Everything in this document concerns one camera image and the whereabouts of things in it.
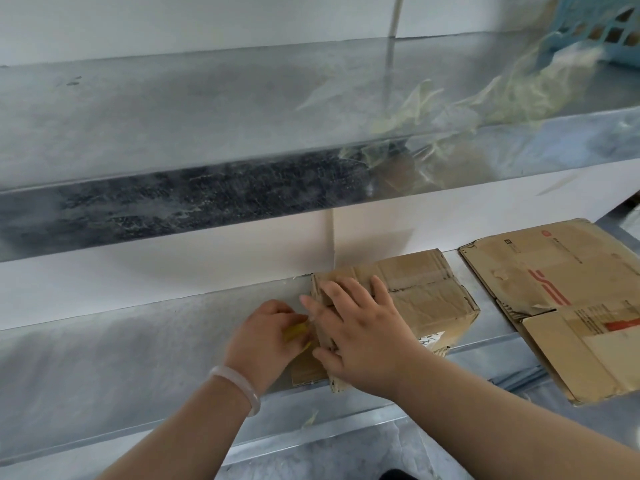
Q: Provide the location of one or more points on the pile of clear tape scraps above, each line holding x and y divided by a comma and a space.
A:
450, 109

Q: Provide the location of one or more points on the person's right forearm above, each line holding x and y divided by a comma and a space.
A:
500, 424

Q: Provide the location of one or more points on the person's black trousers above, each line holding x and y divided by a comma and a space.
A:
397, 475

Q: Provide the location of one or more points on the person's left forearm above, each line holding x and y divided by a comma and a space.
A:
185, 439

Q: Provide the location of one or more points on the blue plastic basket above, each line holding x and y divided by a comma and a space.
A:
565, 42

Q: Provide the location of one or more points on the pile of assorted small items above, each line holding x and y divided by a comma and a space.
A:
597, 30

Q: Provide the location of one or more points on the person's left hand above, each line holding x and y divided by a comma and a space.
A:
265, 344

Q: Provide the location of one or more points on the large red-printed cardboard box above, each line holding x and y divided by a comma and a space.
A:
550, 264

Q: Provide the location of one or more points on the person's right hand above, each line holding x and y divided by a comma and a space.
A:
370, 344

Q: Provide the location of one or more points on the small labelled cardboard box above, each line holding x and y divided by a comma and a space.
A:
425, 294

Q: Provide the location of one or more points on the yellow tape roll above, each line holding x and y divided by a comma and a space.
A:
295, 332

